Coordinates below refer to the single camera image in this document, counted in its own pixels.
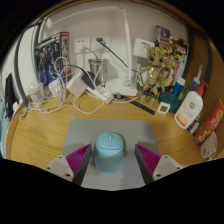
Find metal cup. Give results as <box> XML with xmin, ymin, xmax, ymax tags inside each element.
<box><xmin>87</xmin><ymin>58</ymin><xmax>110</xmax><ymax>85</ymax></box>

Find white tangled cable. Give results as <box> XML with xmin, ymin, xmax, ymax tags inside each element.
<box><xmin>21</xmin><ymin>56</ymin><xmax>139</xmax><ymax>116</ymax></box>

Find white power strip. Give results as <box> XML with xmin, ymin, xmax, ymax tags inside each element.
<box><xmin>87</xmin><ymin>84</ymin><xmax>115</xmax><ymax>104</ymax></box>

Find blue bottle with white cap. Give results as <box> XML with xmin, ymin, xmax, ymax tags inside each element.
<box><xmin>172</xmin><ymin>77</ymin><xmax>187</xmax><ymax>98</ymax></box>

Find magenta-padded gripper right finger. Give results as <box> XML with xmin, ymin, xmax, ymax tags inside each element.
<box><xmin>134</xmin><ymin>144</ymin><xmax>183</xmax><ymax>185</ymax></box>

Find clear plastic jar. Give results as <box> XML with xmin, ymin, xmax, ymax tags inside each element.
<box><xmin>28</xmin><ymin>80</ymin><xmax>46</xmax><ymax>104</ymax></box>

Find white wall socket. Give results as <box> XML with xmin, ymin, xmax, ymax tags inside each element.
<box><xmin>72</xmin><ymin>37</ymin><xmax>91</xmax><ymax>54</ymax></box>
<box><xmin>90</xmin><ymin>35</ymin><xmax>112</xmax><ymax>51</ymax></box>

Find black ruler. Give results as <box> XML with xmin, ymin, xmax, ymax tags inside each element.
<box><xmin>129</xmin><ymin>99</ymin><xmax>157</xmax><ymax>116</ymax></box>

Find white wall-mounted box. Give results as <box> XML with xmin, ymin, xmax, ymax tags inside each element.
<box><xmin>133</xmin><ymin>37</ymin><xmax>156</xmax><ymax>58</ymax></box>

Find white desk lamp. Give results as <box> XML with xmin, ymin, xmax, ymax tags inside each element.
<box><xmin>46</xmin><ymin>7</ymin><xmax>139</xmax><ymax>98</ymax></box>

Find colourful printed boxes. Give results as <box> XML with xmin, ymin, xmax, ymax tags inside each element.
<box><xmin>154</xmin><ymin>24</ymin><xmax>189</xmax><ymax>88</ymax></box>

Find small white charger block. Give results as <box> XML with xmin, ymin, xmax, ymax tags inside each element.
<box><xmin>48</xmin><ymin>78</ymin><xmax>64</xmax><ymax>98</ymax></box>

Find dark bottle with white nozzle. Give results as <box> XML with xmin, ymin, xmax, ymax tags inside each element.
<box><xmin>188</xmin><ymin>64</ymin><xmax>204</xmax><ymax>93</ymax></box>

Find blue robot model kit box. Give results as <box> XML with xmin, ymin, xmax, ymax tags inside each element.
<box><xmin>34</xmin><ymin>31</ymin><xmax>71</xmax><ymax>86</ymax></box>

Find dark green round container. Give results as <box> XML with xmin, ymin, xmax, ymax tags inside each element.
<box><xmin>158</xmin><ymin>91</ymin><xmax>183</xmax><ymax>114</ymax></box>

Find white mug with face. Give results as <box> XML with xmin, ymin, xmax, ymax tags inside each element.
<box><xmin>199</xmin><ymin>130</ymin><xmax>219</xmax><ymax>160</ymax></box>

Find white lotion pump bottle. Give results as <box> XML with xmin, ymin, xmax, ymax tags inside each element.
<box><xmin>173</xmin><ymin>80</ymin><xmax>209</xmax><ymax>130</ymax></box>

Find small white square clock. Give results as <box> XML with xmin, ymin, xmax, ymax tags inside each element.
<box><xmin>156</xmin><ymin>101</ymin><xmax>171</xmax><ymax>115</ymax></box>

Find brown tree creature figurine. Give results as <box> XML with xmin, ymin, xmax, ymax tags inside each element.
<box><xmin>138</xmin><ymin>46</ymin><xmax>167</xmax><ymax>106</ymax></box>

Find red yellow snack can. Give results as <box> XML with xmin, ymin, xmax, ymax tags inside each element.
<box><xmin>194</xmin><ymin>98</ymin><xmax>224</xmax><ymax>145</ymax></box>

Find grey mouse pad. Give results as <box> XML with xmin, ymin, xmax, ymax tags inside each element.
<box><xmin>62</xmin><ymin>119</ymin><xmax>161</xmax><ymax>192</ymax></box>

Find dark grey metal frame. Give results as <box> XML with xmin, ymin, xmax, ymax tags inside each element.
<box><xmin>13</xmin><ymin>13</ymin><xmax>214</xmax><ymax>108</ymax></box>

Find black cable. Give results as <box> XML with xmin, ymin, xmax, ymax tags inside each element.
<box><xmin>96</xmin><ymin>38</ymin><xmax>129</xmax><ymax>69</ymax></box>

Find large white charger block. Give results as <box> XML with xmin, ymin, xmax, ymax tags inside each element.
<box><xmin>65</xmin><ymin>71</ymin><xmax>88</xmax><ymax>98</ymax></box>

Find light blue computer mouse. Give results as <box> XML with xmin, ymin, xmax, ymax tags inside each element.
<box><xmin>94</xmin><ymin>131</ymin><xmax>126</xmax><ymax>175</ymax></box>

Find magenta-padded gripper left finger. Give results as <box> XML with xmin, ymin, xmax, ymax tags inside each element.
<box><xmin>43</xmin><ymin>143</ymin><xmax>93</xmax><ymax>186</ymax></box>

